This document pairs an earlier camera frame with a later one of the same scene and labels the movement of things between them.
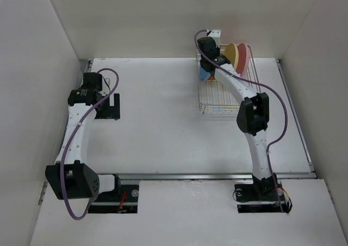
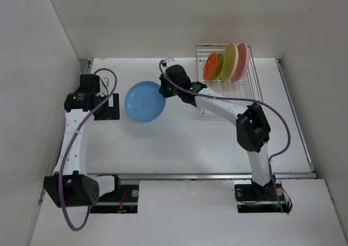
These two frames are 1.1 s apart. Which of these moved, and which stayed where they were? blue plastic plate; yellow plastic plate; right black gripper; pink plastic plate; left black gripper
Moved: blue plastic plate; right black gripper
Stayed: yellow plastic plate; pink plastic plate; left black gripper
